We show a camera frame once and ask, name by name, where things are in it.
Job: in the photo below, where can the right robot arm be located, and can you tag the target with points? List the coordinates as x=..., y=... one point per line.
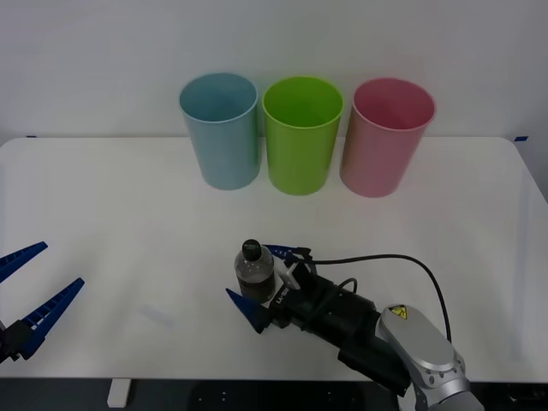
x=406, y=342

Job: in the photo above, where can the pink plastic bin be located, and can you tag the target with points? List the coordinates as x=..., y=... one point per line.
x=377, y=158

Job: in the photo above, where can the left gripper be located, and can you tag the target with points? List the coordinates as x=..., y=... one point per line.
x=3, y=342

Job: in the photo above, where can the white table leg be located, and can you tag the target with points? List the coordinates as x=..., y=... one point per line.
x=118, y=393

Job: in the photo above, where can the green plastic bin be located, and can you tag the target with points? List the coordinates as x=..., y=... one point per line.
x=299, y=158

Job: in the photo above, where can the small dark plastic bottle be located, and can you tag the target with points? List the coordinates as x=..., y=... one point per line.
x=254, y=278

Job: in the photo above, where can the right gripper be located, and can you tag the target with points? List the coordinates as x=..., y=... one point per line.
x=306, y=301

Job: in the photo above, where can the pale blue plastic bin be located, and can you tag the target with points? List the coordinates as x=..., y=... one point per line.
x=224, y=150

